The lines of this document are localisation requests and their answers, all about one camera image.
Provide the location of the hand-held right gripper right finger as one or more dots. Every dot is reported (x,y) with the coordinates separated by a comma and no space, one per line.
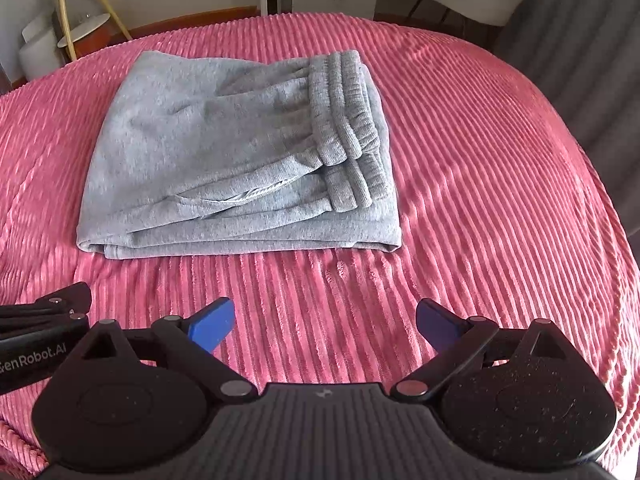
(439,322)

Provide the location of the gold-legged side table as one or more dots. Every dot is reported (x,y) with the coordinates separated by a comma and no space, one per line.
(80,15)

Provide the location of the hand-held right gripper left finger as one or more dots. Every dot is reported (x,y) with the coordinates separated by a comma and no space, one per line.
(212,322)

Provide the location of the white cylinder bin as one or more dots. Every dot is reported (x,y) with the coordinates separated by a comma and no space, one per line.
(37,45)

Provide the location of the pink ribbed blanket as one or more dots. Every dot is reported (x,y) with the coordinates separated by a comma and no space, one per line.
(475,185)

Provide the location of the grey pants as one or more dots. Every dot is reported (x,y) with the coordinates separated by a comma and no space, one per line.
(225,160)

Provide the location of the grey curtain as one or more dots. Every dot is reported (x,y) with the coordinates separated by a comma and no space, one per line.
(590,60)

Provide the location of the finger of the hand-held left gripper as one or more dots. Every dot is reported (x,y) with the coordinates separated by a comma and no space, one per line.
(60,306)

